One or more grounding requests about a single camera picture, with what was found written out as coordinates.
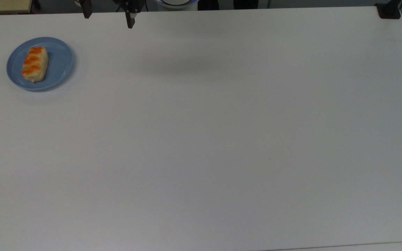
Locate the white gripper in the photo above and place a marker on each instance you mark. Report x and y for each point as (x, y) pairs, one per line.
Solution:
(129, 4)

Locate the orange glazed bread roll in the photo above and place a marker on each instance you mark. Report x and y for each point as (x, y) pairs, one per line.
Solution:
(35, 64)

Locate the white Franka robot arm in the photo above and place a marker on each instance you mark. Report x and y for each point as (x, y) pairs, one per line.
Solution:
(176, 2)

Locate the blue round plate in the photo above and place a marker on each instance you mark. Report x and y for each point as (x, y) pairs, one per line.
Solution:
(59, 66)

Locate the black box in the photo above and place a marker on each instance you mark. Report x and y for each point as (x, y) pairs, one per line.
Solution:
(208, 4)

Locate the light wooden table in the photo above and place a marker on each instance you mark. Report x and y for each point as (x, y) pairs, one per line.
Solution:
(2, 5)

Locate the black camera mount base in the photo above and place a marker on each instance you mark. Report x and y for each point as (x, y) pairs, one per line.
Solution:
(388, 12)

